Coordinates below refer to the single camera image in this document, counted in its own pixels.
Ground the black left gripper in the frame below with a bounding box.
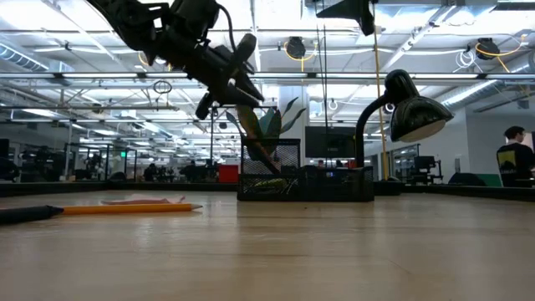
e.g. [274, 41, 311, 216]
[156, 24, 265, 121]

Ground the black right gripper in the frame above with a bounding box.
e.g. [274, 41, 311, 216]
[316, 0, 376, 37]

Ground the black pen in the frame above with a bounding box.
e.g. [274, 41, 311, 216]
[0, 204, 65, 225]

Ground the snake plant in white pot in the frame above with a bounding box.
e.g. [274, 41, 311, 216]
[225, 96, 308, 175]

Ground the black pole stand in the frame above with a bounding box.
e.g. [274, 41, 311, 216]
[203, 106, 219, 168]

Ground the red box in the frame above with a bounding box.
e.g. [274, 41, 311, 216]
[217, 165, 240, 184]

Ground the person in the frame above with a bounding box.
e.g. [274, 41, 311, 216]
[143, 163, 160, 182]
[496, 125, 535, 188]

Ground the pink sticky note pad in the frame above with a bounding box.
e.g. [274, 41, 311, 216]
[101, 193, 186, 207]

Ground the black workstation equipment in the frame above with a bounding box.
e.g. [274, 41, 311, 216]
[407, 155, 445, 186]

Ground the dark rounded cover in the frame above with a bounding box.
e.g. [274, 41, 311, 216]
[448, 171, 488, 188]

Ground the green board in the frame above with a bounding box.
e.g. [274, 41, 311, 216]
[476, 173, 503, 189]

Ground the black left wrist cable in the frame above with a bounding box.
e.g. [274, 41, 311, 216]
[217, 3, 237, 43]

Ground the black ceiling cable reel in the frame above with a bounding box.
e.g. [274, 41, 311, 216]
[475, 37, 502, 61]
[283, 36, 308, 62]

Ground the black hanging cable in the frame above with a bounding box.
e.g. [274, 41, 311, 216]
[323, 18, 329, 168]

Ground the black wall monitor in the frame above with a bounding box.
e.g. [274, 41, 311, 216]
[304, 126, 357, 160]

